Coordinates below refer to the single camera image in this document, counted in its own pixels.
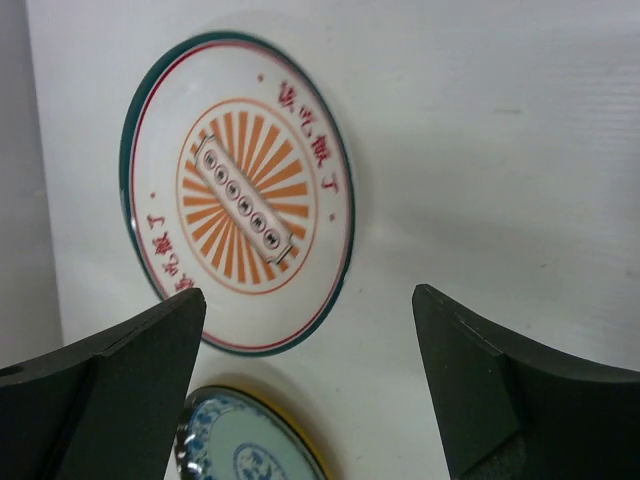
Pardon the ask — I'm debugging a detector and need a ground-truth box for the yellow patterned plate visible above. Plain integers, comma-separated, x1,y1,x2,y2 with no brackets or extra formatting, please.
216,378,343,479

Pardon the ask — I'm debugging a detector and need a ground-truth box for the blue floral teal plate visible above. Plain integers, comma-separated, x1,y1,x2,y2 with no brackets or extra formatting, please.
174,385,332,479

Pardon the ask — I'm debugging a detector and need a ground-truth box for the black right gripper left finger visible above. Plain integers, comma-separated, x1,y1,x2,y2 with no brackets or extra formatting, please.
1,288,206,479

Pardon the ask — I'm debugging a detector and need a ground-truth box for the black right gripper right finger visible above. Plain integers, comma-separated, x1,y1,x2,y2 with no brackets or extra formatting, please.
412,284,639,479

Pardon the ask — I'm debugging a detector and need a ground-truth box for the white plate orange sunburst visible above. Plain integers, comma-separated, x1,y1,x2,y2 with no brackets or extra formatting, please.
119,30,356,357

